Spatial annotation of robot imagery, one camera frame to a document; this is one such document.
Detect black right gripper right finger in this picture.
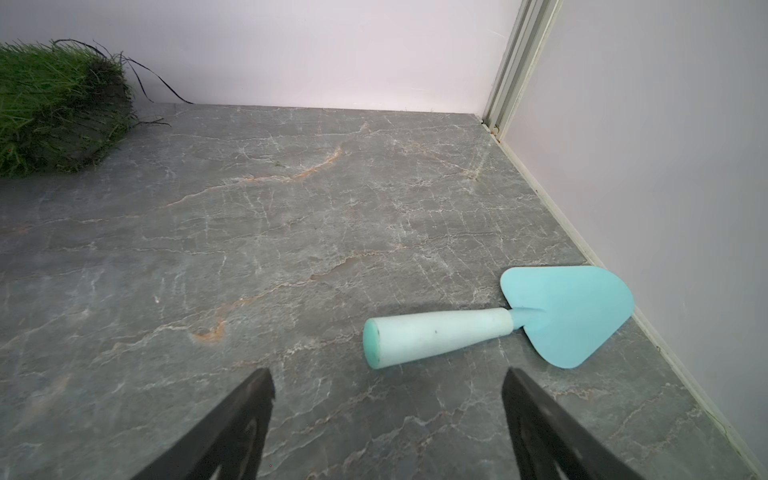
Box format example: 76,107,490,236
502,368,642,480

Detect green artificial grass mat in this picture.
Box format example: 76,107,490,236
0,38,193,179

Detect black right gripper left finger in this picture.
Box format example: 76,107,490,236
134,368,275,479

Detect teal garden trowel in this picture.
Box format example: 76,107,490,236
362,265,635,369

